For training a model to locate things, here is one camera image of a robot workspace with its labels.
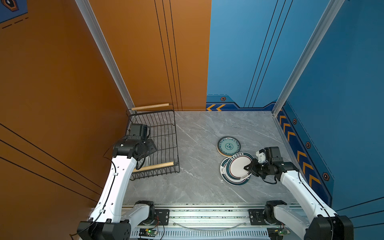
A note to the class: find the grey green plate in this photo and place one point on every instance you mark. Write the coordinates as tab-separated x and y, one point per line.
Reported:
229	145

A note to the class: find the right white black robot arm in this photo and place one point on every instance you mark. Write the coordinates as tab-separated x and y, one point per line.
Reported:
321	221

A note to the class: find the black wire dish rack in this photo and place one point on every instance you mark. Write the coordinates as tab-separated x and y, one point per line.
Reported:
157	122

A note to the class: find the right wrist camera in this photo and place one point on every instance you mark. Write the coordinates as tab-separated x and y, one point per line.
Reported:
261	156

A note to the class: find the aluminium mounting rail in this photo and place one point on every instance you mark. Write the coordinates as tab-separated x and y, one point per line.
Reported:
198	219

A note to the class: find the right circuit board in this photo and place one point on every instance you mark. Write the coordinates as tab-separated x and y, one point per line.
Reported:
278	234

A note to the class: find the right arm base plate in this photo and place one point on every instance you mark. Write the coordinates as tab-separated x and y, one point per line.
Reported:
260	217

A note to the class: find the left circuit board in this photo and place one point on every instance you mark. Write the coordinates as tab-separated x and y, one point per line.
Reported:
148	233

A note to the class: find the orange plate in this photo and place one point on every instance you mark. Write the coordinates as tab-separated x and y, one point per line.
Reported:
223	154

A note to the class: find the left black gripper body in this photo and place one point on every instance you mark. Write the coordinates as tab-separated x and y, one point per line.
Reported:
149	147

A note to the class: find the white patterned plate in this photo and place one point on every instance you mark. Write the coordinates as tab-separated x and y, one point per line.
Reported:
226	177
236	164

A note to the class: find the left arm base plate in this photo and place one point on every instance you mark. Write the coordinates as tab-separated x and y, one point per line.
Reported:
160	214

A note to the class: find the circuit board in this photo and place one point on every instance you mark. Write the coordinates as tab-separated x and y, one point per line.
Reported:
148	233
278	234

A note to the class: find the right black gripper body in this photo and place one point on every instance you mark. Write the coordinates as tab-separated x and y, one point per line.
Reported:
260	169

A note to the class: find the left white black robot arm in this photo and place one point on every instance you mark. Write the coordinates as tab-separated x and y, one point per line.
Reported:
105	222

